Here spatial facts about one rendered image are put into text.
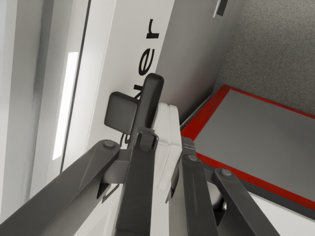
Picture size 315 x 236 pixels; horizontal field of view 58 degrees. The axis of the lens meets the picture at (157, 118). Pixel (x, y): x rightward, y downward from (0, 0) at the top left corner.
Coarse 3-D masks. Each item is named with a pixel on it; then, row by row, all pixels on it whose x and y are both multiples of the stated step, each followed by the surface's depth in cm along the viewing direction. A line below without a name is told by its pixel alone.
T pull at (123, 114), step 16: (144, 80) 20; (160, 80) 20; (112, 96) 21; (128, 96) 21; (144, 96) 20; (112, 112) 21; (128, 112) 21; (144, 112) 20; (112, 128) 22; (128, 128) 21; (128, 144) 22
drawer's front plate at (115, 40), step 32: (96, 0) 18; (128, 0) 19; (160, 0) 24; (96, 32) 18; (128, 32) 20; (160, 32) 26; (96, 64) 19; (128, 64) 22; (96, 96) 20; (96, 128) 21; (64, 160) 22
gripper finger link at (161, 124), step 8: (160, 104) 21; (160, 112) 20; (160, 120) 18; (168, 120) 19; (152, 128) 21; (160, 128) 17; (168, 128) 18; (160, 136) 16; (168, 136) 17; (160, 144) 15; (168, 144) 16; (160, 152) 16; (160, 160) 16; (160, 168) 16
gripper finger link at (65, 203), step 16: (96, 144) 14; (112, 144) 14; (80, 160) 12; (96, 160) 13; (112, 160) 14; (64, 176) 11; (80, 176) 11; (96, 176) 12; (48, 192) 10; (64, 192) 10; (80, 192) 11; (96, 192) 13; (32, 208) 9; (48, 208) 9; (64, 208) 10; (80, 208) 11; (0, 224) 8; (16, 224) 9; (32, 224) 9; (48, 224) 9; (64, 224) 10; (80, 224) 12
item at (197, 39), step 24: (192, 0) 38; (216, 0) 52; (240, 0) 82; (168, 24) 33; (192, 24) 43; (216, 24) 61; (168, 48) 36; (192, 48) 48; (216, 48) 73; (168, 72) 40; (192, 72) 56; (216, 72) 92; (168, 96) 46; (192, 96) 67
